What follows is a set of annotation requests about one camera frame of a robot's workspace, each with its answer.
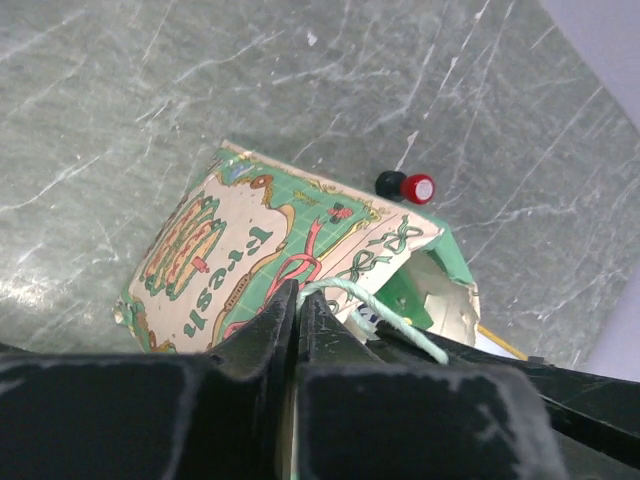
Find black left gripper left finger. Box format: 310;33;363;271
1;281;298;479

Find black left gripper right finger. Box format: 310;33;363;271
297;293;569;479

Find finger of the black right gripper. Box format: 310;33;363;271
374;319;640;471

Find green snack packet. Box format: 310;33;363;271
375;270;433;330

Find green printed paper bag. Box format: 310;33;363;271
114;142;480;353

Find yellow-framed small whiteboard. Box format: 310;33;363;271
475;325;528;361

